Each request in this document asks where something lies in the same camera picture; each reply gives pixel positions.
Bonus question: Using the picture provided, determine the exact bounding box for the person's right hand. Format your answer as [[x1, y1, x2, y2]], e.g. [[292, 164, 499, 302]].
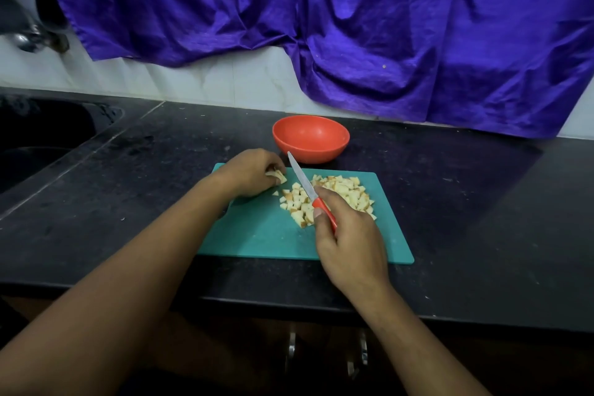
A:
[[312, 185, 391, 304]]

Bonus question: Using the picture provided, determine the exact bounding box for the person's left hand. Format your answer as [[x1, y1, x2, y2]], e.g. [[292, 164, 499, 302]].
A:
[[209, 148, 289, 202]]

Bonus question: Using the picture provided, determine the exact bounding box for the red-handled kitchen knife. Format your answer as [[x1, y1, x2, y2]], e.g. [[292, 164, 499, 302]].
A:
[[286, 152, 339, 230]]

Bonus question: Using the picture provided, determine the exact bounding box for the pile of diced apple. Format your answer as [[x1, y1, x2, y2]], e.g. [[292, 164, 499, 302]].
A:
[[273, 174, 377, 229]]

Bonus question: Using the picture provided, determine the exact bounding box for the teal plastic cutting board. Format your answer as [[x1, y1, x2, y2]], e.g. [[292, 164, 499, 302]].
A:
[[197, 163, 416, 266]]

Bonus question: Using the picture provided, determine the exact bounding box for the orange bowl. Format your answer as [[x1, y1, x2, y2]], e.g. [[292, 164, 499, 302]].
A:
[[272, 114, 352, 165]]

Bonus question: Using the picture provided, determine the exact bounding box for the person's right forearm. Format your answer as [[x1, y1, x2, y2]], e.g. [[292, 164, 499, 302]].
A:
[[357, 278, 493, 396]]

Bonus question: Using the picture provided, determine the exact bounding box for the person's left forearm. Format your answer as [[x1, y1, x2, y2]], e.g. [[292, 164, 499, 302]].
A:
[[0, 176, 238, 396]]

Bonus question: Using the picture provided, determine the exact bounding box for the dark kitchen sink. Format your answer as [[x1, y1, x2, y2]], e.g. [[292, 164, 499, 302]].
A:
[[0, 94, 124, 196]]

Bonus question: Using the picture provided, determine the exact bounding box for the purple cloth curtain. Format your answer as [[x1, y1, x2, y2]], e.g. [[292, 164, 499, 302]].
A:
[[39, 0, 594, 140]]

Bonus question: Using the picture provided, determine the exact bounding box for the metal faucet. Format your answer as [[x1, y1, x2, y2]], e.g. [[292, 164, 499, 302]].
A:
[[0, 0, 72, 54]]

